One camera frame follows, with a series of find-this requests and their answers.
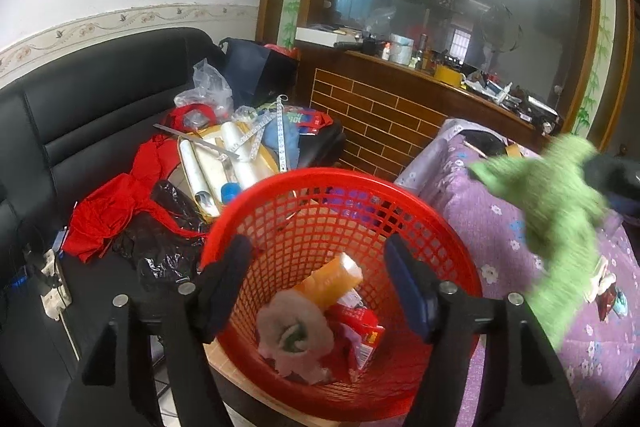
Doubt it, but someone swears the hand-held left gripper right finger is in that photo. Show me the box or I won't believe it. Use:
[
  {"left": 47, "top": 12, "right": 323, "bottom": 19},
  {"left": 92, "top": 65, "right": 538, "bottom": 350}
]
[{"left": 384, "top": 234, "right": 583, "bottom": 427}]

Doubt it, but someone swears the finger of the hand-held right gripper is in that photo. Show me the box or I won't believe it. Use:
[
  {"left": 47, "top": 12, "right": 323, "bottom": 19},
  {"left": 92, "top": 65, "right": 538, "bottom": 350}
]
[{"left": 582, "top": 154, "right": 640, "bottom": 212}]

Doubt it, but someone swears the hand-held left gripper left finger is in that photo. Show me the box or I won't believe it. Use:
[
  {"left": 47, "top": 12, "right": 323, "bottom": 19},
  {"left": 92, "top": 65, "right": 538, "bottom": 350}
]
[{"left": 55, "top": 234, "right": 253, "bottom": 427}]

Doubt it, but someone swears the white fluffy cloth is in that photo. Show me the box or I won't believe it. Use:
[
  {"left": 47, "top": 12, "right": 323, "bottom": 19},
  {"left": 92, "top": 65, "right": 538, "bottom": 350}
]
[{"left": 257, "top": 292, "right": 334, "bottom": 383}]

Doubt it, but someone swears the red carton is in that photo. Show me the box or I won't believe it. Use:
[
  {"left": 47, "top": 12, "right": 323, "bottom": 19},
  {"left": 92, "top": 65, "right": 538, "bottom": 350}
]
[{"left": 325, "top": 289, "right": 386, "bottom": 383}]

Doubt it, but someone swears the green knitted cloth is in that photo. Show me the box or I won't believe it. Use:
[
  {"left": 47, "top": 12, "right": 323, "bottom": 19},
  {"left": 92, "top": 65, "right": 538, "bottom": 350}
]
[{"left": 470, "top": 134, "right": 611, "bottom": 350}]

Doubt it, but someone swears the red plastic basket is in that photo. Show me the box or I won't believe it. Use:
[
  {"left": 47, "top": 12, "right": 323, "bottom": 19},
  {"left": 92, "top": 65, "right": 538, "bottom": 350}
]
[{"left": 200, "top": 167, "right": 483, "bottom": 423}]

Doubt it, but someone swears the black plastic bag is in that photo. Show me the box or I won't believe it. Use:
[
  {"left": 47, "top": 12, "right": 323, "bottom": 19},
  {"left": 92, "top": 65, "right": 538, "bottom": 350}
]
[{"left": 112, "top": 179, "right": 211, "bottom": 293}]

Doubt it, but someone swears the purple floral blanket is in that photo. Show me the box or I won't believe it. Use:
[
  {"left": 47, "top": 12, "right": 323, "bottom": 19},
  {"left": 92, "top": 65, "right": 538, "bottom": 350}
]
[{"left": 395, "top": 119, "right": 640, "bottom": 427}]

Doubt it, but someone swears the clear film roll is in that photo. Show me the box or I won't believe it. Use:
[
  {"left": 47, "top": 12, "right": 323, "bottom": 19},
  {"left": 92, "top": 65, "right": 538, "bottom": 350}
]
[
  {"left": 179, "top": 139, "right": 224, "bottom": 218},
  {"left": 221, "top": 122, "right": 264, "bottom": 194}
]

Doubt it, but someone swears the small snack wrapper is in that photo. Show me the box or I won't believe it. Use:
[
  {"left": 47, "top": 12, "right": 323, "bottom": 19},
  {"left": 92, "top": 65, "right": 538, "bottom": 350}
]
[{"left": 595, "top": 257, "right": 632, "bottom": 323}]

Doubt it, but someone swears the red cloth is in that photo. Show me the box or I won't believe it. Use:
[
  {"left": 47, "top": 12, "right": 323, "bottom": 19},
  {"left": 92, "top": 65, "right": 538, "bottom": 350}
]
[{"left": 65, "top": 134, "right": 211, "bottom": 263}]

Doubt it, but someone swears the metal ruler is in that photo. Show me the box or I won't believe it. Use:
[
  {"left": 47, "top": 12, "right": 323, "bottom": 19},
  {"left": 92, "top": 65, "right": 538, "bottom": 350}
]
[{"left": 152, "top": 123, "right": 242, "bottom": 158}]

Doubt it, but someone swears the white folding ruler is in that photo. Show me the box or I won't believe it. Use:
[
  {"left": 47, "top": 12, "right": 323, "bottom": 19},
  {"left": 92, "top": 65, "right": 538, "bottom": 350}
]
[{"left": 274, "top": 95, "right": 292, "bottom": 172}]

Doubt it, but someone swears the wooden brick-pattern counter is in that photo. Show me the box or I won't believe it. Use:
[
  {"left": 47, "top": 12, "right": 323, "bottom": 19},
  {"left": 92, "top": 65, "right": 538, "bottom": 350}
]
[{"left": 295, "top": 49, "right": 551, "bottom": 182}]

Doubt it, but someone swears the white power strip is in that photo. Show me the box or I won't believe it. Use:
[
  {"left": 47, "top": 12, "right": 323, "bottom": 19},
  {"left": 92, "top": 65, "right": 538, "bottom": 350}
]
[{"left": 25, "top": 247, "right": 74, "bottom": 321}]

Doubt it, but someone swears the blue printed packet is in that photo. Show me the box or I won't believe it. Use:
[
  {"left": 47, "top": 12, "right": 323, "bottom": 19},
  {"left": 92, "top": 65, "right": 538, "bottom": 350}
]
[{"left": 262, "top": 107, "right": 334, "bottom": 158}]

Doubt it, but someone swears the yellow pot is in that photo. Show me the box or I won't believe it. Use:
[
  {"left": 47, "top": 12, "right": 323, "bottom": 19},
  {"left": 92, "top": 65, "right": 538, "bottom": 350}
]
[{"left": 433, "top": 64, "right": 464, "bottom": 84}]

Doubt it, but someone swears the clear plastic bag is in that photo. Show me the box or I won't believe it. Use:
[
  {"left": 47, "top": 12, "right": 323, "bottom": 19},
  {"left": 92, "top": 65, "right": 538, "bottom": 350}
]
[{"left": 174, "top": 58, "right": 236, "bottom": 128}]

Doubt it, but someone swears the navy blue bag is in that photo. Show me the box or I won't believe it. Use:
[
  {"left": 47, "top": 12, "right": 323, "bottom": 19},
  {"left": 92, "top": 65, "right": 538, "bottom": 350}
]
[{"left": 218, "top": 38, "right": 299, "bottom": 108}]

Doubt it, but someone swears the black leather sofa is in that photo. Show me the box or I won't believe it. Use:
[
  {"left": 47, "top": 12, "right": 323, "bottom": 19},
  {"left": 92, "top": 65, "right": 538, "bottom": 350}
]
[{"left": 0, "top": 27, "right": 346, "bottom": 427}]

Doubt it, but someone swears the white tub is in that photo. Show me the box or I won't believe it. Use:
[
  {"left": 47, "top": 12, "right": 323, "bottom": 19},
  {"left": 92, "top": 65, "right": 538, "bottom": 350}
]
[{"left": 389, "top": 34, "right": 414, "bottom": 66}]

